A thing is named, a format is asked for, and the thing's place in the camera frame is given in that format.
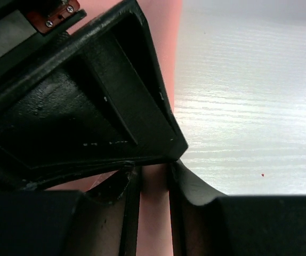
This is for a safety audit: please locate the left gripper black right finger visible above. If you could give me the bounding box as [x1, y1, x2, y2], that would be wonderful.
[168, 161, 306, 255]

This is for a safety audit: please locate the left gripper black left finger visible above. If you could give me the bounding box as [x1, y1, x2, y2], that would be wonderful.
[0, 167, 141, 255]

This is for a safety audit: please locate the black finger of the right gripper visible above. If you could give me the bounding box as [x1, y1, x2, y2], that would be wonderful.
[0, 1, 188, 191]

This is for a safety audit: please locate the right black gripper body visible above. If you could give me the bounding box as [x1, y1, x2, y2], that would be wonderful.
[0, 1, 86, 69]

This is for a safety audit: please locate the pink cloth napkin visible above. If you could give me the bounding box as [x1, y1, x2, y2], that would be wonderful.
[0, 0, 183, 256]

